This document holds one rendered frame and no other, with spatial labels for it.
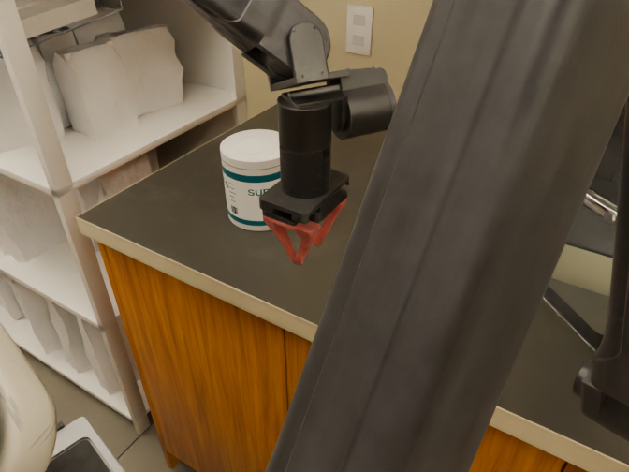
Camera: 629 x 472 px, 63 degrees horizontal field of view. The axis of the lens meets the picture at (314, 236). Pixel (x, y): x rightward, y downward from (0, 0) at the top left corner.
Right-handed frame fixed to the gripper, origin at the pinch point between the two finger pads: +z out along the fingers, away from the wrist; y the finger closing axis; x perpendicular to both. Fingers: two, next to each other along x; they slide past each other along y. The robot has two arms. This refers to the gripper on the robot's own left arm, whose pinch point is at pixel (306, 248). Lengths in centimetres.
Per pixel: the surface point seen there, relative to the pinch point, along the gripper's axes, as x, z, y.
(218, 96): 75, 18, 70
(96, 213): 52, 16, 6
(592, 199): -28.8, -10.1, 11.9
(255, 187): 21.3, 6.6, 17.5
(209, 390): 30, 56, 6
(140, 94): 84, 12, 49
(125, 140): 76, 18, 35
